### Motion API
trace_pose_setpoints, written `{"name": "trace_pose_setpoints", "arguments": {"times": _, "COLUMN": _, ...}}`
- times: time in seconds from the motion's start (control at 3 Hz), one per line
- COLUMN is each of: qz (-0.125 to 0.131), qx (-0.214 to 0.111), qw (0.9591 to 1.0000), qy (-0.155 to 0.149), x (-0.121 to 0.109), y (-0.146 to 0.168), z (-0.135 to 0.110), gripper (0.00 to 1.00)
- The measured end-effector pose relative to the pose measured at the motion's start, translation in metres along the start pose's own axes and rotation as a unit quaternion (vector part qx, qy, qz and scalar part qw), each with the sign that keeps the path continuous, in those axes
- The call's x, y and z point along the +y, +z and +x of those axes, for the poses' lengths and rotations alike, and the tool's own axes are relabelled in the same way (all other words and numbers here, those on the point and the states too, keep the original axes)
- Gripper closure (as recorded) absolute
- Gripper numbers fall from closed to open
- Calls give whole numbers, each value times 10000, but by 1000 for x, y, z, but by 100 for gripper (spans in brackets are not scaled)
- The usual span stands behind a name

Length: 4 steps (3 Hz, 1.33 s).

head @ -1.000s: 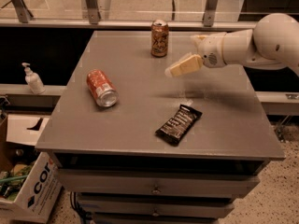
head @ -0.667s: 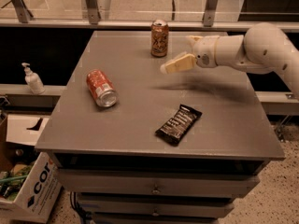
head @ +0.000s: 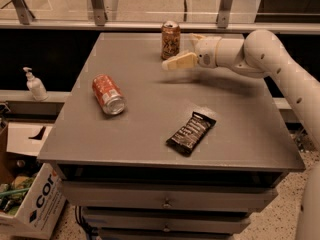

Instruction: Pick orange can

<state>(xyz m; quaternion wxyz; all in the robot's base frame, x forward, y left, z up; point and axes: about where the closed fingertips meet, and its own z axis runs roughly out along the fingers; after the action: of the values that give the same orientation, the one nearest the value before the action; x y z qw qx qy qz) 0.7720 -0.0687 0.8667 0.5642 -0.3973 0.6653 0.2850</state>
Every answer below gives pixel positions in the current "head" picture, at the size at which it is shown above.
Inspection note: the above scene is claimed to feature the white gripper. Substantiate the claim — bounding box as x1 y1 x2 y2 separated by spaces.
162 33 221 71

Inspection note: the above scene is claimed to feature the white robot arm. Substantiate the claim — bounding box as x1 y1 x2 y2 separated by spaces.
162 30 320 240

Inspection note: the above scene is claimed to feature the upright orange patterned can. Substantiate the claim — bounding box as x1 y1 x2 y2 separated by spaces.
161 21 180 60

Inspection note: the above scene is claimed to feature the orange soda can lying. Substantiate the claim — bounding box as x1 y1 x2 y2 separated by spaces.
92 74 126 115

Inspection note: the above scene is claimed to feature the black snack bar wrapper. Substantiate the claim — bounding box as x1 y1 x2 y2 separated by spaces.
166 111 216 156

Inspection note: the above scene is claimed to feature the grey drawer cabinet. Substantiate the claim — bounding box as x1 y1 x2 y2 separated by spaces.
39 33 304 240

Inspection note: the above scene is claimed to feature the white pump soap bottle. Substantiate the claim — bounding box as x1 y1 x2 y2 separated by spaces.
23 67 48 101

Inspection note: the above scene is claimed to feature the upper cabinet drawer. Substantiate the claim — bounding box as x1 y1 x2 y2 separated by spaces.
61 181 278 213

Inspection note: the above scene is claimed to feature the cabinet drawer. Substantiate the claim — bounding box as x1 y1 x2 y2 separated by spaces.
82 208 250 234
61 181 278 213

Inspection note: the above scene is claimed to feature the lower cabinet drawer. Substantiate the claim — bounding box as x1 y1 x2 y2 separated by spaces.
82 208 250 234

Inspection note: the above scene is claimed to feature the white cardboard box with print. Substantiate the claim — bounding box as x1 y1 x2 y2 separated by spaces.
0 123 66 239

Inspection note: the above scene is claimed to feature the metal railing frame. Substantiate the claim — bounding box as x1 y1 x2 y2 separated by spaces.
0 0 320 35

